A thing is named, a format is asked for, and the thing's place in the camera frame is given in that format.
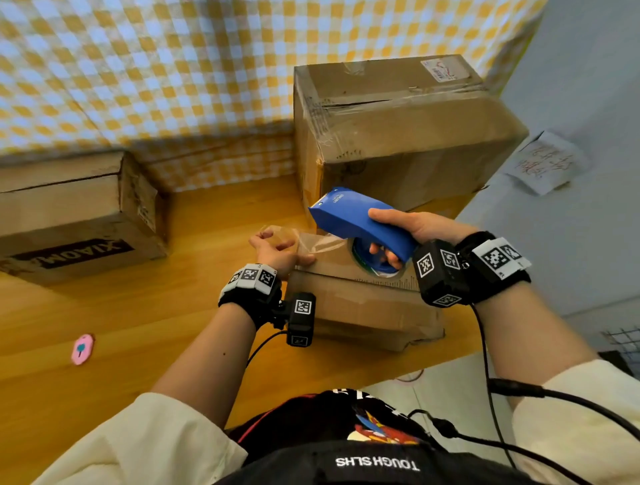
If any person's right hand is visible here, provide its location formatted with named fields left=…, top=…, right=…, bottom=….
left=367, top=207, right=481, bottom=270

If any person's left hand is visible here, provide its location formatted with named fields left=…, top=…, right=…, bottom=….
left=248, top=225, right=317, bottom=280

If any blue tape dispenser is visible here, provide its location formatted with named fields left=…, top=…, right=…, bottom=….
left=308, top=186, right=419, bottom=276

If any small plain cardboard box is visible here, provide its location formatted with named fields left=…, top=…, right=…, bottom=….
left=287, top=227, right=446, bottom=353

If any cardboard box with white label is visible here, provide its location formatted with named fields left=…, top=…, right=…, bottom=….
left=293, top=53, right=530, bottom=221

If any cardboard box with black print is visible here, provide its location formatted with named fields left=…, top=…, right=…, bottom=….
left=0, top=149, right=171, bottom=286

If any person's right forearm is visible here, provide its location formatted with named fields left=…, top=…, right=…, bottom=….
left=475, top=282, right=601, bottom=400

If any person's left forearm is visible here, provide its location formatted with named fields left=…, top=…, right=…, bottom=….
left=151, top=302, right=259, bottom=430

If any white paper with red writing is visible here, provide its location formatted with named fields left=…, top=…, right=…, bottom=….
left=502, top=129, right=591, bottom=196

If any black printed garment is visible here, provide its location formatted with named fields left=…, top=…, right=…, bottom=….
left=215, top=388, right=546, bottom=485

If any yellow white checked cloth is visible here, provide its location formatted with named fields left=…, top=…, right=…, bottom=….
left=0, top=0, right=549, bottom=193

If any pink box cutter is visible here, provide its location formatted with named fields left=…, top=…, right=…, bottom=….
left=71, top=333, right=96, bottom=366

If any cream long-sleeved top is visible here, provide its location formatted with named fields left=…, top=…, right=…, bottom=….
left=32, top=358, right=640, bottom=485

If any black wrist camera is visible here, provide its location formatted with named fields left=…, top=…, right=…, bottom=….
left=285, top=292, right=317, bottom=348
left=411, top=239, right=471, bottom=308

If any black camera cable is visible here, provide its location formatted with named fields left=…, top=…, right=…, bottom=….
left=469, top=303, right=519, bottom=470
left=246, top=329, right=289, bottom=368

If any thick black cable plug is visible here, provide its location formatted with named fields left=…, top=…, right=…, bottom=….
left=487, top=378, right=640, bottom=440

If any thin black cable with plug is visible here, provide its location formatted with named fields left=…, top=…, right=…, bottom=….
left=407, top=408, right=593, bottom=485

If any black wire grid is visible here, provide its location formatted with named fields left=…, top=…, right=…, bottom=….
left=602, top=327, right=640, bottom=376

